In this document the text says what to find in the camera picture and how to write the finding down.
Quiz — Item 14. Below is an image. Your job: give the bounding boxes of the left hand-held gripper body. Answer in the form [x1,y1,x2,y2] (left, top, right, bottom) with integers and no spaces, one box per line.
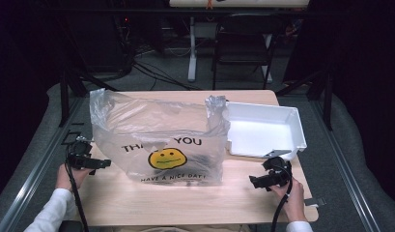
[66,135,96,170]

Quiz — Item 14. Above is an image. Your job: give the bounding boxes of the black folding chair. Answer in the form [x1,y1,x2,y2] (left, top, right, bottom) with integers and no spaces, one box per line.
[212,14,277,91]

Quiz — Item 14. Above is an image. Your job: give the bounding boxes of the white desk leg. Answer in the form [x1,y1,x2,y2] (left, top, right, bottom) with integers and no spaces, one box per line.
[187,15,199,83]

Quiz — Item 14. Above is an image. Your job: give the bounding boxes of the person's left hand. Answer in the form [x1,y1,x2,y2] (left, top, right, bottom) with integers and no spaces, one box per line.
[55,162,94,193]

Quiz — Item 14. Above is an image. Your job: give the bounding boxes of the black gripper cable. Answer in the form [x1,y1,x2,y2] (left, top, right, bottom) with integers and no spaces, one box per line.
[64,160,91,232]
[269,159,295,232]

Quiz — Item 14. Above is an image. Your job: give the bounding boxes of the white plastic tray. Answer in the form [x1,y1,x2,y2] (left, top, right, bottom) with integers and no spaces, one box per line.
[224,101,308,161]

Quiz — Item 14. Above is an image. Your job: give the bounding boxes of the clear smiley-print plastic bag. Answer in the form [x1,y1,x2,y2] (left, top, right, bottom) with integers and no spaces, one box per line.
[89,88,232,188]

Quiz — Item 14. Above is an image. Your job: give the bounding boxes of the black snack box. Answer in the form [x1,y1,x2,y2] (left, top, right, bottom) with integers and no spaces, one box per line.
[183,153,219,172]

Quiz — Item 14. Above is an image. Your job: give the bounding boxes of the black metal stand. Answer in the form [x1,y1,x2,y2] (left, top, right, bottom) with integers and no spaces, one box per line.
[275,67,335,131]
[57,62,120,128]

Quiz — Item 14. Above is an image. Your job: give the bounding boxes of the small grey tape strip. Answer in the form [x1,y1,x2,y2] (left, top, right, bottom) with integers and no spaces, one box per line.
[303,197,327,208]

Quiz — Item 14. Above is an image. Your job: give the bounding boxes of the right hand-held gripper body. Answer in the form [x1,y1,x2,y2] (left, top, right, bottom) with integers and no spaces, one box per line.
[262,148,294,189]

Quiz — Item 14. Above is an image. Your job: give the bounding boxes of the aluminium rail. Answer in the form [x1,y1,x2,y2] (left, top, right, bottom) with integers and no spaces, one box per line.
[309,99,383,232]
[0,96,87,232]

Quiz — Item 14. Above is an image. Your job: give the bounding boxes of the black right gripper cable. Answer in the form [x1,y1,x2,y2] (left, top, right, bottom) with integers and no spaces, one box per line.
[269,159,295,232]

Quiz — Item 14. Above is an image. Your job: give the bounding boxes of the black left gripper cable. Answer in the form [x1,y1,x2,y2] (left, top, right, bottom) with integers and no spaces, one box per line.
[64,160,91,232]

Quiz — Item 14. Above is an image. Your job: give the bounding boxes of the black floor cables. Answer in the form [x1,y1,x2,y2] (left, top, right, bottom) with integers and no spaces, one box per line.
[129,59,204,92]

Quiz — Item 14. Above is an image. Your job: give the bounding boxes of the person's right hand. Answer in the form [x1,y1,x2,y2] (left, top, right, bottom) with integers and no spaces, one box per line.
[268,176,306,224]

